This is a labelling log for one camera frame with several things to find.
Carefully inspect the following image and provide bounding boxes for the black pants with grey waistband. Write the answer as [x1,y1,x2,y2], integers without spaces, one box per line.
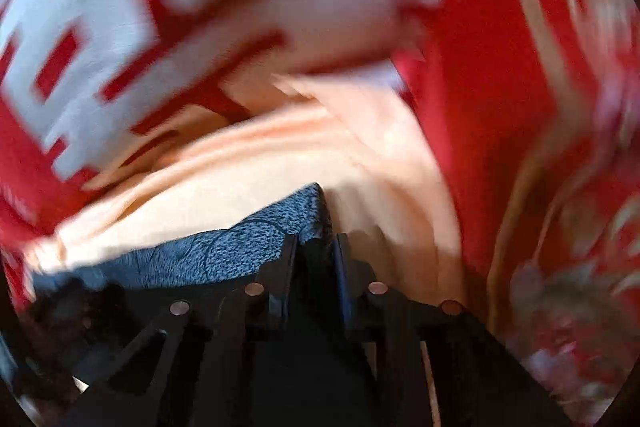
[32,183,333,305]

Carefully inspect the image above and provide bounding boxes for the peach cushion cloth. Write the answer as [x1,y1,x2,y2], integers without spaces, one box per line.
[25,77,465,305]

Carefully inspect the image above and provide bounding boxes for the red bedspread with white characters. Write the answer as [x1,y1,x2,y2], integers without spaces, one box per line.
[1,0,639,426]

